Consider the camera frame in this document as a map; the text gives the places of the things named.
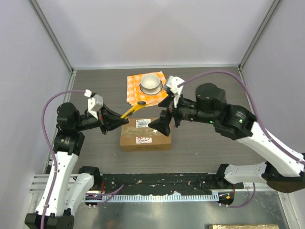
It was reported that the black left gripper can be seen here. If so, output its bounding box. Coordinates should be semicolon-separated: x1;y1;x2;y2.
75;102;129;134

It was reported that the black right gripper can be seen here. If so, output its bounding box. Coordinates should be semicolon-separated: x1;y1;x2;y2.
148;91;216;135

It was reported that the yellow utility knife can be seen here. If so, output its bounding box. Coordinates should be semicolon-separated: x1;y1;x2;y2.
121;101;147;119

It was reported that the brown cardboard express box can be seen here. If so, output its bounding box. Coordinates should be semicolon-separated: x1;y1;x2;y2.
120;117;172;152

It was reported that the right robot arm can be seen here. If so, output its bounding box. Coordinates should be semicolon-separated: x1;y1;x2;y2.
148;83;305;193

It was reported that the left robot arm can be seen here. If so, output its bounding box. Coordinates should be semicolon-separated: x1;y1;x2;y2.
25;103;129;229

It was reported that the scalloped white saucer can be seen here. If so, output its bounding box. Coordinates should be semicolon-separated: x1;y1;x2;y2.
139;80;163;95

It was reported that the white ceramic bowl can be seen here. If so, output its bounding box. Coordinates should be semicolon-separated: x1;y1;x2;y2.
140;73;160;94

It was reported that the orange checkered cloth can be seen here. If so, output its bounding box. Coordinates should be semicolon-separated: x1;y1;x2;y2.
126;72;167;106

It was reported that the gold foil block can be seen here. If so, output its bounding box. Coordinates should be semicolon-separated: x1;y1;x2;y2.
208;224;279;229

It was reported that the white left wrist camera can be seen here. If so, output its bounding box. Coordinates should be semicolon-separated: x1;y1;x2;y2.
84;89;103;119

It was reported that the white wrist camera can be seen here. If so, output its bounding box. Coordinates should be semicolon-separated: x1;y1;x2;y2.
84;89;103;119
163;75;185;108

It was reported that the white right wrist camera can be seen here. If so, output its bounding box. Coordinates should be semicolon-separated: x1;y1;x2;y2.
163;75;185;108

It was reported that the white slotted cable duct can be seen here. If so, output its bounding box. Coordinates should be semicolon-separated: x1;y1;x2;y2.
82;193;220;203

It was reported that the aluminium frame rail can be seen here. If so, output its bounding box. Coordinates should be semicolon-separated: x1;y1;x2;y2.
28;0;74;74

